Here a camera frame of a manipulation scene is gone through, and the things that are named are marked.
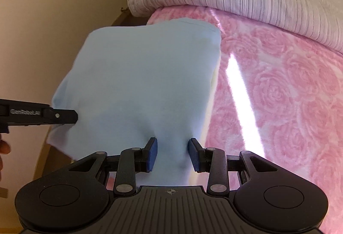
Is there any pink rose blanket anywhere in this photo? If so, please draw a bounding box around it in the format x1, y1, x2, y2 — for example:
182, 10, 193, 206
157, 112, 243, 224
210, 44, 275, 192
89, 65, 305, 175
148, 6, 342, 233

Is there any person's left hand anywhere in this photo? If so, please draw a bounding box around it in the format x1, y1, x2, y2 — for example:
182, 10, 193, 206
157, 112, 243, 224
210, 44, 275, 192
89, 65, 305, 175
0, 135, 11, 178

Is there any light blue garment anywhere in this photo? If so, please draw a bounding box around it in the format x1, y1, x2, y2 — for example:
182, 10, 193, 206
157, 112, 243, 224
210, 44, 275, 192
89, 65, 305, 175
46, 17, 222, 188

